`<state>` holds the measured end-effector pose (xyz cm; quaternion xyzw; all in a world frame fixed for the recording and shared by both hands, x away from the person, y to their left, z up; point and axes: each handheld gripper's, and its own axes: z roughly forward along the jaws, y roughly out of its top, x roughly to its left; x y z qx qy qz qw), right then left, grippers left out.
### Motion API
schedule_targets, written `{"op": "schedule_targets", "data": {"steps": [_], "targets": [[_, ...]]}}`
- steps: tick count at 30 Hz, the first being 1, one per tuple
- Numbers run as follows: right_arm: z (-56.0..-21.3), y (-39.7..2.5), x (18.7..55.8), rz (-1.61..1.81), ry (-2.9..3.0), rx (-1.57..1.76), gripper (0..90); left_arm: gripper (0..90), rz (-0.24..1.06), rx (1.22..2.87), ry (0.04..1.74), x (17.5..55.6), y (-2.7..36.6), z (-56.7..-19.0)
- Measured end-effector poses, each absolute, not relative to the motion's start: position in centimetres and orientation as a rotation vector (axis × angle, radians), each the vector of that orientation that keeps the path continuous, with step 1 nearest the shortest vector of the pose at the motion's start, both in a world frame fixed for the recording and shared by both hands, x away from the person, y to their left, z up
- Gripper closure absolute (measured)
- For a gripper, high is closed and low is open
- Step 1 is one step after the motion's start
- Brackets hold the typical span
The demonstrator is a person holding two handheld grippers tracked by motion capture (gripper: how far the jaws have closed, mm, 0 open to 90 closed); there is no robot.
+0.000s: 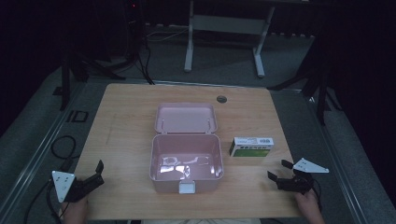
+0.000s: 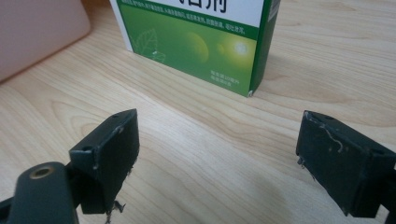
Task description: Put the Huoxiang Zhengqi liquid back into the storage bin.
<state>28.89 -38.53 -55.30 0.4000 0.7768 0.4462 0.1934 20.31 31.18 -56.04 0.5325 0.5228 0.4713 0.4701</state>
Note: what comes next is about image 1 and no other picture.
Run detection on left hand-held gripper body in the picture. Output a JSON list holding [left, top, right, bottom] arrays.
[[50, 170, 98, 203]]

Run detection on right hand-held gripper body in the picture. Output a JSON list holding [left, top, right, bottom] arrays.
[[276, 157, 331, 196]]

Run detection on person's left hand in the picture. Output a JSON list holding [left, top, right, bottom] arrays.
[[60, 196, 91, 224]]

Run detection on person's right hand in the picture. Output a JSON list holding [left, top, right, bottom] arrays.
[[293, 189, 327, 224]]

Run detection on green and white small carton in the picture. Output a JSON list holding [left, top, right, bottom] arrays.
[[229, 136, 276, 158]]

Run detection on black metal stand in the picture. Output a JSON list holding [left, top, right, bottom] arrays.
[[266, 59, 344, 127], [59, 50, 126, 112]]

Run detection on pink plastic storage box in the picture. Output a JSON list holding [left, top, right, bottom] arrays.
[[148, 102, 225, 195]]

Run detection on dark computer tower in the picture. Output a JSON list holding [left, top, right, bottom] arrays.
[[122, 0, 147, 62]]

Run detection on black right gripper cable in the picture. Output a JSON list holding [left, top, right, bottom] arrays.
[[311, 177, 323, 214]]

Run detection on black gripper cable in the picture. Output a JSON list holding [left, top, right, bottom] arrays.
[[23, 178, 67, 224], [311, 177, 323, 214]]

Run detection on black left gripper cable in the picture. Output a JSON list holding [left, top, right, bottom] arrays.
[[23, 178, 67, 224]]

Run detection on black looped floor cable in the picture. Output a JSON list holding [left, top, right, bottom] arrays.
[[49, 134, 80, 161]]

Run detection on metal floor rail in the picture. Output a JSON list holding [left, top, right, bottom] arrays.
[[304, 94, 372, 224], [0, 81, 87, 218]]

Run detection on black rectangular floor bracket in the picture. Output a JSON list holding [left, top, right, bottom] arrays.
[[65, 109, 91, 123]]

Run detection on black hanging cable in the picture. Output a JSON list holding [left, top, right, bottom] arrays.
[[135, 36, 156, 86]]

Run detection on white floor cable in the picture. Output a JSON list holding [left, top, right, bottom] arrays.
[[145, 27, 191, 43]]

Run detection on white metal desk frame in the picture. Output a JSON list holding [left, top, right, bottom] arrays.
[[183, 0, 276, 78]]

